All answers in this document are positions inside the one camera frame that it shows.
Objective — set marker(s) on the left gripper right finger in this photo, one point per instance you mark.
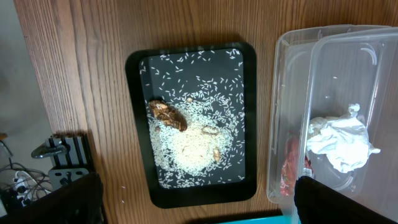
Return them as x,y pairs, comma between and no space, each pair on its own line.
317,203

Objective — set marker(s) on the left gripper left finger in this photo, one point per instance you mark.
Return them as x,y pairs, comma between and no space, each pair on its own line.
78,202

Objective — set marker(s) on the red snack wrapper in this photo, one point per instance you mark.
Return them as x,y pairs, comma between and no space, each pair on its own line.
289,167

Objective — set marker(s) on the white napkin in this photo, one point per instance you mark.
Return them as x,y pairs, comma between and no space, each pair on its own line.
344,140

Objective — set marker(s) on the brown food piece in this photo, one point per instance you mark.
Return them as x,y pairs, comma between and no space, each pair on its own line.
168,115

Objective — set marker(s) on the pile of white rice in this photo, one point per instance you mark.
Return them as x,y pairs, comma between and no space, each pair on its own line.
207,87

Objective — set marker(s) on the teal serving tray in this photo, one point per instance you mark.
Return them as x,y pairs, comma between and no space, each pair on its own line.
280,219

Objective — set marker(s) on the clear plastic storage bin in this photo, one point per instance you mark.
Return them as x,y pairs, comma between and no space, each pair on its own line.
319,72

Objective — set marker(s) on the black plastic tray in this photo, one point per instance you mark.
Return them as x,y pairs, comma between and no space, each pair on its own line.
202,195

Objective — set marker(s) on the black aluminium frame post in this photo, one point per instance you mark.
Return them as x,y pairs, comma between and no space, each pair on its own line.
70,155

